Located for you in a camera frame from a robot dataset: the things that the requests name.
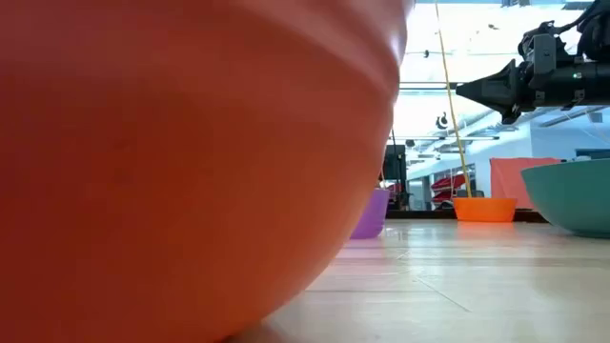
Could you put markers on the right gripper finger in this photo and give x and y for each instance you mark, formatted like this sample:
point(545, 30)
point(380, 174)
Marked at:
point(498, 90)
point(511, 115)

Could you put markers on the small orange bowl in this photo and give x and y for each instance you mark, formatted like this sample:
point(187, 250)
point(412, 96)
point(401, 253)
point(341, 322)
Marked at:
point(484, 210)

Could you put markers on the large teal bowl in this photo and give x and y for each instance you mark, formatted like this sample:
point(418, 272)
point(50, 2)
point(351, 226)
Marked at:
point(572, 200)

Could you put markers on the small purple bowl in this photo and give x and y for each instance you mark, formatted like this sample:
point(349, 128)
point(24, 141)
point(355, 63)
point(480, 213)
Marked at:
point(372, 216)

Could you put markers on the large coral red bowl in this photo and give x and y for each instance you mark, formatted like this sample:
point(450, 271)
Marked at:
point(167, 167)

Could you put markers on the black ceiling hook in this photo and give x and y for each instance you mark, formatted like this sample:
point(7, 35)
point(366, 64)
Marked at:
point(442, 123)

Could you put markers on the orange fabric panel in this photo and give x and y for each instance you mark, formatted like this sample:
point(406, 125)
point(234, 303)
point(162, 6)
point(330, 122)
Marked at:
point(507, 181)

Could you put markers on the long ceiling light fixture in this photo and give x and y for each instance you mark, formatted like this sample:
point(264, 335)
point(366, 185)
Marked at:
point(424, 86)
point(429, 138)

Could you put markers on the red stacked bins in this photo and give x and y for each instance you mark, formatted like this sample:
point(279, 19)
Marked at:
point(448, 185)

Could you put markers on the black stand with screen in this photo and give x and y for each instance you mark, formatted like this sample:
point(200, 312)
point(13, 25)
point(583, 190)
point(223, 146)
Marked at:
point(395, 164)

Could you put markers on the black aluminium table frame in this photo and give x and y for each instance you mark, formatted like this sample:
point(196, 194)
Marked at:
point(419, 215)

